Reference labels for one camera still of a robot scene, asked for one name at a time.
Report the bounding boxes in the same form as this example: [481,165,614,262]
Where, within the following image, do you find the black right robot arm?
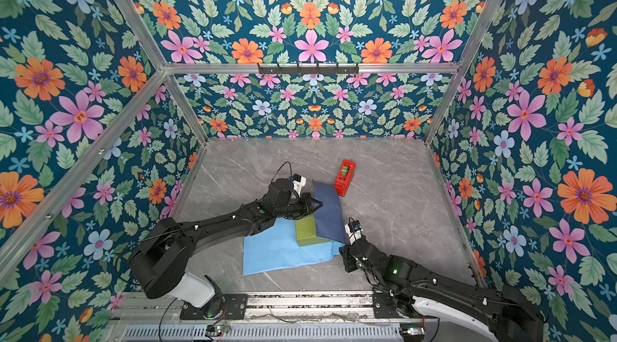
[339,237,545,341]

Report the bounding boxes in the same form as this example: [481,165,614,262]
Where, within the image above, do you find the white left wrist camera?
[291,173,307,196]

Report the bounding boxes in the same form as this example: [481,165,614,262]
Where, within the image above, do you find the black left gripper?
[275,190,326,219]

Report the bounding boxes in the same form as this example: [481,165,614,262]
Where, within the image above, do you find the aluminium mounting rail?
[110,290,512,326]

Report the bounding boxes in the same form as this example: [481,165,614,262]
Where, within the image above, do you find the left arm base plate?
[180,294,249,320]

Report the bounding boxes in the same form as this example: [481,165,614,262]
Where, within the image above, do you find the white cable duct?
[121,324,403,341]

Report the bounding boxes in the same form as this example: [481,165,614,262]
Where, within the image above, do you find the light blue wrapping paper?
[243,181,347,276]

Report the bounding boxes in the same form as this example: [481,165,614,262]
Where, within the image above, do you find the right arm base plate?
[372,292,411,320]

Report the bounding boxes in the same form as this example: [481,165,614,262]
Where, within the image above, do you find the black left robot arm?
[130,174,323,309]

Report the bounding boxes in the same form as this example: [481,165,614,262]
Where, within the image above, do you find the black hook rail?
[257,64,360,76]

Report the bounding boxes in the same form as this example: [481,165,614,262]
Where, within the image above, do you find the green gift box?
[295,215,330,247]

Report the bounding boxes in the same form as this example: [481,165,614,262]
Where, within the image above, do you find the red tape dispenser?
[334,160,356,197]

